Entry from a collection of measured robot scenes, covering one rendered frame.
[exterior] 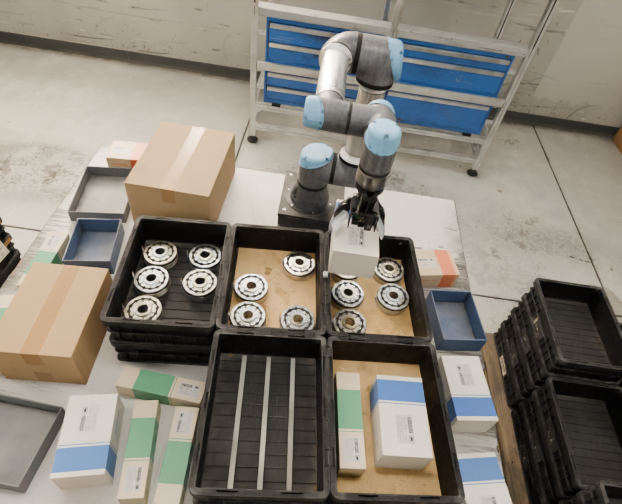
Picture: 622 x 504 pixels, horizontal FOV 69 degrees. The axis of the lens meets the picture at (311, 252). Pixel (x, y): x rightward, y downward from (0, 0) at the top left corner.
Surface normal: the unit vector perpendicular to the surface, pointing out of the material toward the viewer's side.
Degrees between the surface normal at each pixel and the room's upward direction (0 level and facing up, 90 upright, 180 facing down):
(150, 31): 90
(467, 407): 0
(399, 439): 0
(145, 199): 90
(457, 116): 90
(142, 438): 0
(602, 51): 90
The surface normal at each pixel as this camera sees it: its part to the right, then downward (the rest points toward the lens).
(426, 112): -0.10, 0.73
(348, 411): 0.11, -0.66
